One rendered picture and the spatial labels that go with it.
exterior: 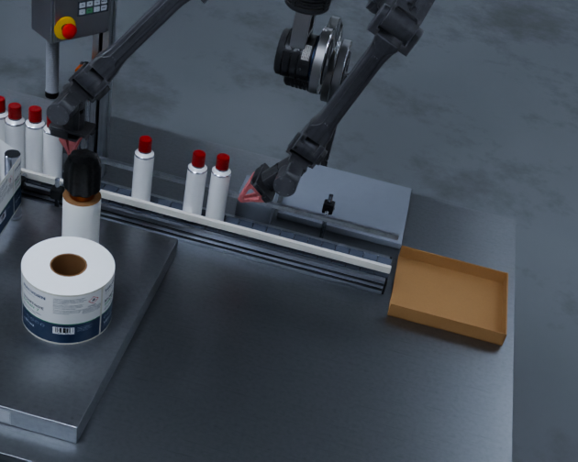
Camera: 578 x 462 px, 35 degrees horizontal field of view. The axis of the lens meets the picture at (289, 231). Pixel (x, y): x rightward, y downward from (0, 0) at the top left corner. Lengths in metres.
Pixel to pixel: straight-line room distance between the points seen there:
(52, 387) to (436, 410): 0.86
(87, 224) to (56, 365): 0.36
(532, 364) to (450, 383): 1.47
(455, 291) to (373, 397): 0.49
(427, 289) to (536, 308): 1.53
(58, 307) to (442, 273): 1.08
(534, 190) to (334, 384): 2.75
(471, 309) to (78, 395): 1.06
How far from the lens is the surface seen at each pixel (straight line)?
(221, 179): 2.37
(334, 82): 3.23
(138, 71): 5.01
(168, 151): 2.83
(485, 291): 2.56
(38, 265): 2.07
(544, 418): 3.52
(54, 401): 1.98
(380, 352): 2.27
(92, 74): 2.28
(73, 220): 2.20
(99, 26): 2.42
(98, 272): 2.05
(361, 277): 2.41
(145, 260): 2.32
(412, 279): 2.51
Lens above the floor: 2.36
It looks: 36 degrees down
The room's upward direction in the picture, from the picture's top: 12 degrees clockwise
